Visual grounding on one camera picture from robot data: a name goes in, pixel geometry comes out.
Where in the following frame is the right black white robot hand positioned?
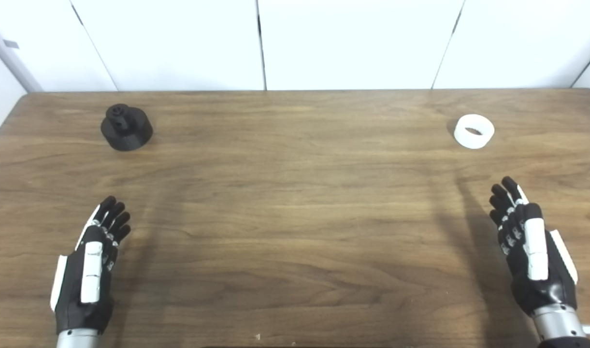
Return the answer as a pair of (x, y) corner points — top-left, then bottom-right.
(489, 176), (578, 317)

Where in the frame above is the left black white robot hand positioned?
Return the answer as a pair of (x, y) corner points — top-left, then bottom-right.
(50, 196), (131, 335)

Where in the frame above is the round black plastic part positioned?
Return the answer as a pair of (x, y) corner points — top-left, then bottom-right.
(101, 103), (154, 152)

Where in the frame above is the white plastic ring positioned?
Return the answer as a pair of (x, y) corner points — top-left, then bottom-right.
(453, 114), (495, 149)

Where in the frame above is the grey wall corner post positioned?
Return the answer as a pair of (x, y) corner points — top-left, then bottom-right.
(0, 14), (44, 93)

